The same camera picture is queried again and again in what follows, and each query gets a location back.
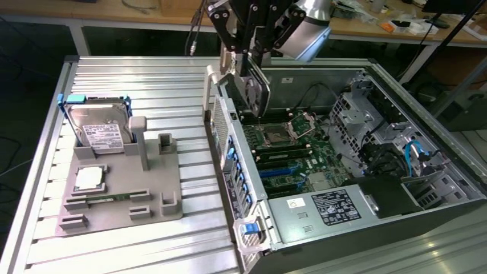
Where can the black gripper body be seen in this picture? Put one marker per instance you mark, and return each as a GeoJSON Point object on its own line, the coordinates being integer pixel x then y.
{"type": "Point", "coordinates": [251, 11]}

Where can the green GPU card black fan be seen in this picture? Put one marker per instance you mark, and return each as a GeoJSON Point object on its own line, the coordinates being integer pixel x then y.
{"type": "Point", "coordinates": [255, 91]}

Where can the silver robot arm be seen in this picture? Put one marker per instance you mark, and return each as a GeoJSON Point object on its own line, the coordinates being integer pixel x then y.
{"type": "Point", "coordinates": [305, 37]}

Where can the black RAM slot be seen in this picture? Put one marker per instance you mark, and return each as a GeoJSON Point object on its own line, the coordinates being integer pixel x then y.
{"type": "Point", "coordinates": [278, 147]}
{"type": "Point", "coordinates": [279, 164]}

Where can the blue slot retention clip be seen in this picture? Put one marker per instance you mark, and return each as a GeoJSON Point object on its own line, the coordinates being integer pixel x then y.
{"type": "Point", "coordinates": [237, 165]}
{"type": "Point", "coordinates": [250, 199]}
{"type": "Point", "coordinates": [241, 177]}
{"type": "Point", "coordinates": [246, 188]}

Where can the blue expansion slot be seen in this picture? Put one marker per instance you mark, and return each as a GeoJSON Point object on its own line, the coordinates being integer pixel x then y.
{"type": "Point", "coordinates": [279, 171]}

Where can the black expansion slot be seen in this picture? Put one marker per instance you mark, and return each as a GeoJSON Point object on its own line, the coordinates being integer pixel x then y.
{"type": "Point", "coordinates": [283, 187]}

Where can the wooden desk with monitor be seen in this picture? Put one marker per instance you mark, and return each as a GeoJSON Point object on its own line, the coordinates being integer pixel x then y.
{"type": "Point", "coordinates": [362, 28]}

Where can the clear plastic bags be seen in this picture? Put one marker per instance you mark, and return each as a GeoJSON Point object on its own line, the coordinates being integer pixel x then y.
{"type": "Point", "coordinates": [367, 15]}

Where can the grey cylinder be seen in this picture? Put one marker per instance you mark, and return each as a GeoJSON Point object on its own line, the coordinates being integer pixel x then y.
{"type": "Point", "coordinates": [378, 5]}

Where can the small orange box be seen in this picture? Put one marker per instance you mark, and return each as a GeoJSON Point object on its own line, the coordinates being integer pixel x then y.
{"type": "Point", "coordinates": [387, 27]}

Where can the wooden desk with cardboard box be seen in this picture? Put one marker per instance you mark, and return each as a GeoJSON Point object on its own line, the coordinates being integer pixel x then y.
{"type": "Point", "coordinates": [114, 17]}

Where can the white tray with black foam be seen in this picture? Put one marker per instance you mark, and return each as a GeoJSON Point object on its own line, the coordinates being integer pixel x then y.
{"type": "Point", "coordinates": [413, 28]}

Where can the metal socket cover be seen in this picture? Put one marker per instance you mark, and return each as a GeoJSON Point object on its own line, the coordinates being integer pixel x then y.
{"type": "Point", "coordinates": [302, 122]}

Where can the grey metal disk bay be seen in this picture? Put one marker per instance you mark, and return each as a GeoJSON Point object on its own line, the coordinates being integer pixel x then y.
{"type": "Point", "coordinates": [350, 114]}

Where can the CPU socket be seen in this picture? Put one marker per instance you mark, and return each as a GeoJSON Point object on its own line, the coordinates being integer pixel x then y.
{"type": "Point", "coordinates": [275, 137]}

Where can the black monitor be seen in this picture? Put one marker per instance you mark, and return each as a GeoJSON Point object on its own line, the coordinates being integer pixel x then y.
{"type": "Point", "coordinates": [449, 5]}

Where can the tall blue retention lever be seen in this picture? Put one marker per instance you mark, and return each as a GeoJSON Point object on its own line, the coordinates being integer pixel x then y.
{"type": "Point", "coordinates": [230, 148]}

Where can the black stand pole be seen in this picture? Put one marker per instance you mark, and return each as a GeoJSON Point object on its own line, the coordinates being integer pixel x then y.
{"type": "Point", "coordinates": [454, 31]}

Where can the black installed RAM stick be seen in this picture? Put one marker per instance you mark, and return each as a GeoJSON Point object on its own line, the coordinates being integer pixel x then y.
{"type": "Point", "coordinates": [283, 154]}

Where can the blue disk caddy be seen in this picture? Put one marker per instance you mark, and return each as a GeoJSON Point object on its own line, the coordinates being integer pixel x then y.
{"type": "Point", "coordinates": [74, 99]}

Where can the silver hard disk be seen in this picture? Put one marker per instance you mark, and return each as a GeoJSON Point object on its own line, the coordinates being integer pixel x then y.
{"type": "Point", "coordinates": [99, 128]}

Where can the green motherboard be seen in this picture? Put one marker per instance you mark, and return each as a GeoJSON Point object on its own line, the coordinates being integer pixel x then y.
{"type": "Point", "coordinates": [327, 160]}

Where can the silver chipset heatsink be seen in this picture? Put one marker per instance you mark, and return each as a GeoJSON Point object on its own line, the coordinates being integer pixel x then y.
{"type": "Point", "coordinates": [319, 181]}

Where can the black box under desk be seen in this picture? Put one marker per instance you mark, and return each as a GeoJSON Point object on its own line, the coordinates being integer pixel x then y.
{"type": "Point", "coordinates": [467, 114]}

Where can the grey parts rack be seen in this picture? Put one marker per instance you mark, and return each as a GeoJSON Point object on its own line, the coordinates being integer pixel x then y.
{"type": "Point", "coordinates": [126, 182]}

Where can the CPU chip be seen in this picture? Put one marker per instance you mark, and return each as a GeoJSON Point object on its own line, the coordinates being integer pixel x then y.
{"type": "Point", "coordinates": [91, 178]}

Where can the black plastic cover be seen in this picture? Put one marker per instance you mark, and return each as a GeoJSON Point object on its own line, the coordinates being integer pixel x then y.
{"type": "Point", "coordinates": [391, 197]}

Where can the green RAM stick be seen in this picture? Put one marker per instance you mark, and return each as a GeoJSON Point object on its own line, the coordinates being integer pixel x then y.
{"type": "Point", "coordinates": [110, 197]}

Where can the grey power supply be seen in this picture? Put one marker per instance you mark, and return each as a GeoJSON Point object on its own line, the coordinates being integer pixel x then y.
{"type": "Point", "coordinates": [305, 222]}

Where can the blue case latch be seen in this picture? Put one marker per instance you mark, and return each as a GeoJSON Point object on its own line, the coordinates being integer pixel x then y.
{"type": "Point", "coordinates": [251, 229]}

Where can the black and grey PC case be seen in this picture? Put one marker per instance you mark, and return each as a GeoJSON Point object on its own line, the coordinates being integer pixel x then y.
{"type": "Point", "coordinates": [438, 222]}

